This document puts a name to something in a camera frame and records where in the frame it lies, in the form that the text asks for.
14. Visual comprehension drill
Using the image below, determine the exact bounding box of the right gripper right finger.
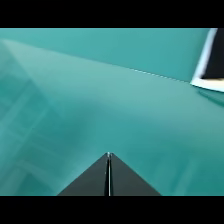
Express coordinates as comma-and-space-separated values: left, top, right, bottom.
109, 152, 162, 197

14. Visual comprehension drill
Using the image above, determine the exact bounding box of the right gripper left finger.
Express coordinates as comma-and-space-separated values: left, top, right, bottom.
57, 152, 110, 197

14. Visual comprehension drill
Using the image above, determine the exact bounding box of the black garment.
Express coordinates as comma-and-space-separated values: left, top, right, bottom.
200, 28, 224, 81

